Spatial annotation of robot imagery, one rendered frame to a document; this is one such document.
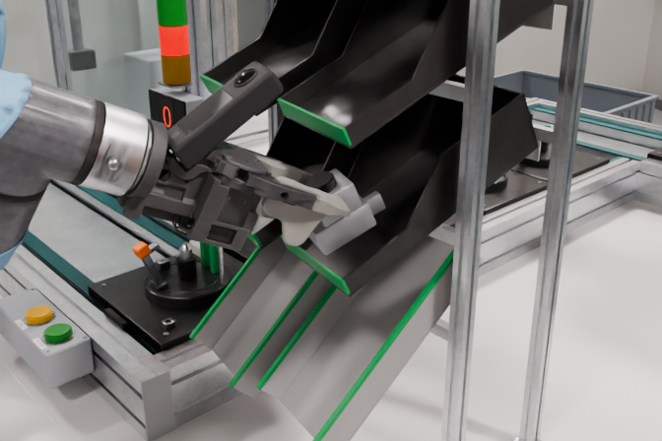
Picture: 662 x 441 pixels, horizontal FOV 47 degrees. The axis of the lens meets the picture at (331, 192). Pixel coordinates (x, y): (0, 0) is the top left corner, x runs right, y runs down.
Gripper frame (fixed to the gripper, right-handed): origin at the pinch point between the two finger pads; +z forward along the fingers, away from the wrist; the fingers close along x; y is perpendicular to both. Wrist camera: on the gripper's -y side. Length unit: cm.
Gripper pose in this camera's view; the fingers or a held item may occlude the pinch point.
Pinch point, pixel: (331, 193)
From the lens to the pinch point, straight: 77.9
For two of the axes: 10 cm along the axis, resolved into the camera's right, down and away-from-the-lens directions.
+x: 4.1, 3.9, -8.3
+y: -4.1, 8.9, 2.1
